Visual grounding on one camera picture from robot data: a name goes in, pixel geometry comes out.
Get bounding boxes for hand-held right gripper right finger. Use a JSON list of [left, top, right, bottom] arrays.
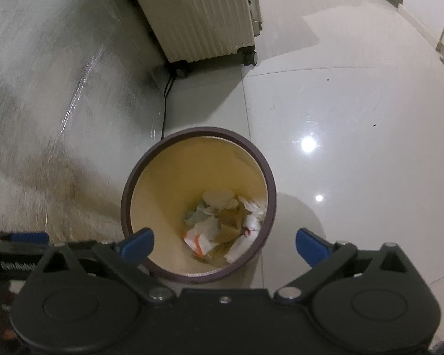
[[273, 228, 412, 303]]

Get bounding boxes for brown paper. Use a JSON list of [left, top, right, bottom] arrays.
[[216, 207, 250, 238]]

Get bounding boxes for black cable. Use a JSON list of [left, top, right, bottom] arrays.
[[161, 68, 176, 137]]

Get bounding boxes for brown rimmed trash bin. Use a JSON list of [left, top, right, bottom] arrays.
[[121, 126, 277, 285]]

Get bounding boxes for white wrapper orange stripe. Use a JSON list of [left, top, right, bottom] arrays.
[[184, 217, 223, 257]]

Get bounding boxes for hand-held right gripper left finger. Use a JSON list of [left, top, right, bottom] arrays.
[[39, 228, 176, 303]]

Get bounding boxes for cream ribbed suitcase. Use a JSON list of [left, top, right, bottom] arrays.
[[127, 0, 263, 78]]

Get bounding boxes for beige paper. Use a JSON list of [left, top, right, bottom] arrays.
[[202, 188, 239, 211]]

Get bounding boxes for white crumpled tissue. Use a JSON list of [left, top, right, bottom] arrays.
[[239, 197, 265, 236]]

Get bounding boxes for white paper strip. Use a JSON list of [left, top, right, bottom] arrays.
[[226, 235, 258, 264]]

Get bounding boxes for green crumpled packet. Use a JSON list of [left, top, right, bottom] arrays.
[[186, 201, 208, 226]]

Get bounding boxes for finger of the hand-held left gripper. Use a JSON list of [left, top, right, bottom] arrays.
[[0, 231, 52, 254]]

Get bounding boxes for embossed foil table cover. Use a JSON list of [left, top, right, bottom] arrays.
[[0, 0, 171, 237]]

